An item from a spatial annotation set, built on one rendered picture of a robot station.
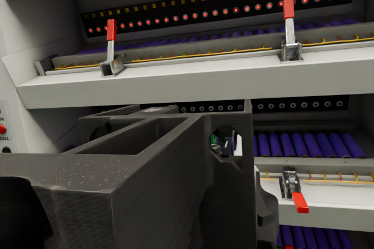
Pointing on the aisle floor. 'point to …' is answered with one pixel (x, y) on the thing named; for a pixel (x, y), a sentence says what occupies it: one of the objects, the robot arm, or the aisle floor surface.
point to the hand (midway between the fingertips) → (215, 164)
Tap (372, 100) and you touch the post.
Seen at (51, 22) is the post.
